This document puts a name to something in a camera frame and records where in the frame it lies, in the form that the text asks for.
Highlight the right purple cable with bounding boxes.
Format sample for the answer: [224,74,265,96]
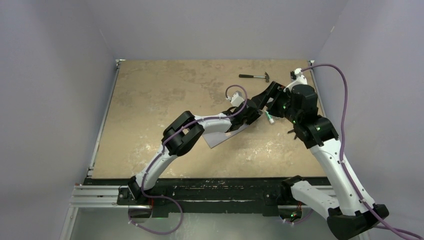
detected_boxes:
[299,63,424,240]

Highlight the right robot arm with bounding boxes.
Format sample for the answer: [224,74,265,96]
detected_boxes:
[252,82,389,240]

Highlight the aluminium rail frame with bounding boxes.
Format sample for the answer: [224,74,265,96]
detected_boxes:
[59,58,370,240]

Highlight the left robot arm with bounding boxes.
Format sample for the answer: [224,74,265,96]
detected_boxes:
[128,99,264,205]

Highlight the black base frame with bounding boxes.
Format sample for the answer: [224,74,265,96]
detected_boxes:
[82,177,332,219]

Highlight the black handled hammer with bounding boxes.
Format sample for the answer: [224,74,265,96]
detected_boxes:
[238,72,270,83]

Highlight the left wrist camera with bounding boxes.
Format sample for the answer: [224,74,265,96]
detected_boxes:
[226,91,245,108]

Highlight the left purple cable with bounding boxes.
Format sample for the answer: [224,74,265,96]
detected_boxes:
[140,84,249,200]

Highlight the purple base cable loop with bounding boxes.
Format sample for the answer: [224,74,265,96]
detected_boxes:
[128,195,184,236]

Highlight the grey envelope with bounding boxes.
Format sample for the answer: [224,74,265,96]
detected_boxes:
[203,124,249,149]

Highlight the black pliers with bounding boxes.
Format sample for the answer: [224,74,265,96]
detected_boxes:
[287,120,298,140]

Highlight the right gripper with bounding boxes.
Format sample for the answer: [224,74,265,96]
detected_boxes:
[252,81,301,125]

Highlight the white green glue stick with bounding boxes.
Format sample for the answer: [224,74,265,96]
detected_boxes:
[265,111,275,125]

